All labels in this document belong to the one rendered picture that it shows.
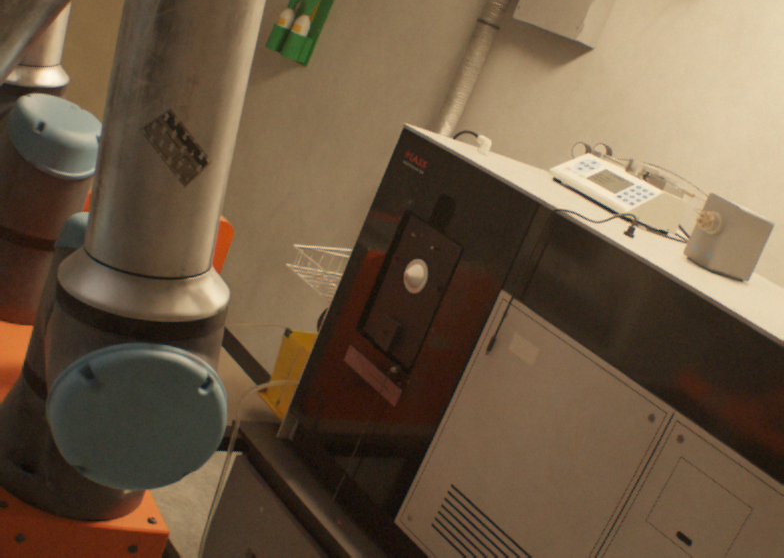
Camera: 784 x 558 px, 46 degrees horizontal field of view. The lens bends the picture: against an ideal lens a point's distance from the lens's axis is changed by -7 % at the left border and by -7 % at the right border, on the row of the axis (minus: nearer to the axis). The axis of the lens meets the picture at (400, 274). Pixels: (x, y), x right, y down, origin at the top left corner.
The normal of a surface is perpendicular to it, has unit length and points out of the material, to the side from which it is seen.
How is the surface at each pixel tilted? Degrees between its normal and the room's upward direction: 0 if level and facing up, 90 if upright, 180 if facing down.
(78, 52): 90
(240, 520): 90
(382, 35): 90
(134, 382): 97
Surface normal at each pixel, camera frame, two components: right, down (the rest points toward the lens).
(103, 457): 0.31, 0.49
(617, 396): -0.73, -0.15
